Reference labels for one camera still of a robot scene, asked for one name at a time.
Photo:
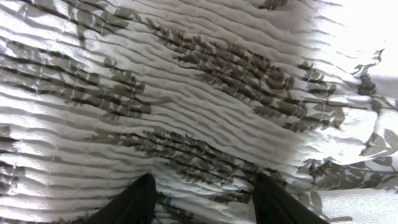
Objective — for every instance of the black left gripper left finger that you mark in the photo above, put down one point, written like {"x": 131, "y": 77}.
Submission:
{"x": 135, "y": 205}

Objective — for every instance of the white fern print dress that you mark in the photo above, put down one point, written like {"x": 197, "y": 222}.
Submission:
{"x": 203, "y": 95}

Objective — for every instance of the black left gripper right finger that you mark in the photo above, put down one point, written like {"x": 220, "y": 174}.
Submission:
{"x": 273, "y": 205}

